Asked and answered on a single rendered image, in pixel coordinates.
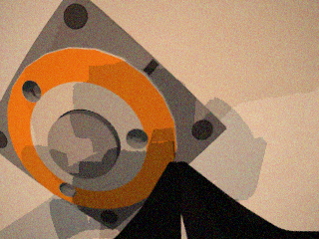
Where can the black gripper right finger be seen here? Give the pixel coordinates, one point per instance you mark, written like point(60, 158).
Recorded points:
point(209, 213)

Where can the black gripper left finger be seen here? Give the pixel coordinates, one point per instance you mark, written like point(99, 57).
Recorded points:
point(159, 218)

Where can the orange round plate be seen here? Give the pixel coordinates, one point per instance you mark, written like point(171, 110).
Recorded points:
point(78, 79)

